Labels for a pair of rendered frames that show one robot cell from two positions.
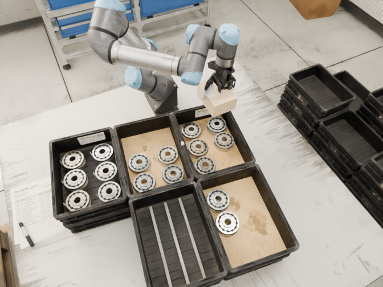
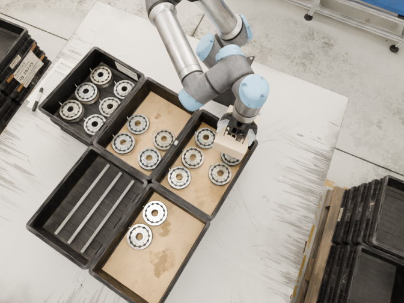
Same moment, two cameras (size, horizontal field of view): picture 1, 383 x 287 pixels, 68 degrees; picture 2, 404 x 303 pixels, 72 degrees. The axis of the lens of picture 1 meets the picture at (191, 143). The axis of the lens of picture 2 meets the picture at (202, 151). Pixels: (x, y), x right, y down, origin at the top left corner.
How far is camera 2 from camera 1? 62 cm
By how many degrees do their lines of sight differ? 24
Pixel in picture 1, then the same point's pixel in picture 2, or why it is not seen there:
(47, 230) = not seen: hidden behind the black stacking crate
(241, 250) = (127, 266)
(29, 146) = (101, 36)
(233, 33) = (250, 95)
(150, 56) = (174, 45)
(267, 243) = (149, 283)
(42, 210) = not seen: hidden behind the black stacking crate
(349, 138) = (374, 288)
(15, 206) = (51, 74)
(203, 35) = (229, 68)
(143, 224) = (91, 172)
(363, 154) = not seen: outside the picture
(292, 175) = (252, 259)
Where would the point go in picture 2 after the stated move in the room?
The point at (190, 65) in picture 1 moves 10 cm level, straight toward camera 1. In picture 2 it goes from (192, 86) to (164, 106)
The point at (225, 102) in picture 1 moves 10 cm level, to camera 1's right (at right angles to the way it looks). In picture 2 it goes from (228, 147) to (246, 169)
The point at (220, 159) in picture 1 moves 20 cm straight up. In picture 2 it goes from (200, 185) to (202, 175)
